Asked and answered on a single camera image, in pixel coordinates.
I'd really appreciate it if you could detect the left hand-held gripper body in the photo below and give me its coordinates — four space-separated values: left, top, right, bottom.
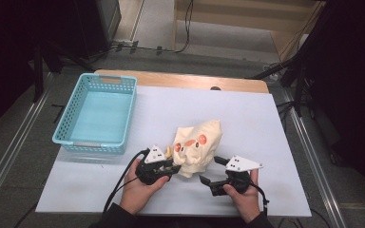
135 144 173 186

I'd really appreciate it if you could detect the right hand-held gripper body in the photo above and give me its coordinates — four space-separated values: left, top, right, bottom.
209 154 264 198

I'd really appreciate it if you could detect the cream garment with orange print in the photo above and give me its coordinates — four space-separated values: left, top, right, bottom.
165 119 223 179

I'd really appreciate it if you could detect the light blue plastic basket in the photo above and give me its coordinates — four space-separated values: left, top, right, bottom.
51 73 138 156

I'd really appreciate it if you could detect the person's right hand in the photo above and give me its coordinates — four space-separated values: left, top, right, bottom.
222 169 263 224

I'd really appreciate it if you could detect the person's left hand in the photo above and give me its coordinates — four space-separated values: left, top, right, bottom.
119 158 171 216

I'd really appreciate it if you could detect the white table mat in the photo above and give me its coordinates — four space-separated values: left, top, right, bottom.
35 85 313 218

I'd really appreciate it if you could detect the black metal stand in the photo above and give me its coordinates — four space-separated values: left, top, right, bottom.
31 36 98 104
248 47 317 118

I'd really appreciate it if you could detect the dark curtain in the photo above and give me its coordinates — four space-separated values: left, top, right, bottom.
300 0 365 210
0 0 77 141

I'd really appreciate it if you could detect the right hand-held gripper cable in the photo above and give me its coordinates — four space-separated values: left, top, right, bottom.
249 181 271 218

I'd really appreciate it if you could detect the hand-held gripper cable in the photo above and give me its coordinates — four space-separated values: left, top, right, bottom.
103 148 150 214
249 181 271 218

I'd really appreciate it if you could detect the left hand-held gripper cable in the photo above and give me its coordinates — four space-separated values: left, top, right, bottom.
103 148 150 214

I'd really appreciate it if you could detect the metal floor rail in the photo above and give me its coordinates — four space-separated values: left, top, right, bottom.
281 88 346 228
0 70 54 221

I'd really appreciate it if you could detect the black cable bundle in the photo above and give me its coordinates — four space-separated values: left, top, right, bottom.
274 98 300 127

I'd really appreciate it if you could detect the black floor cable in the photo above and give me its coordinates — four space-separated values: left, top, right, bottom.
88 0 195 63

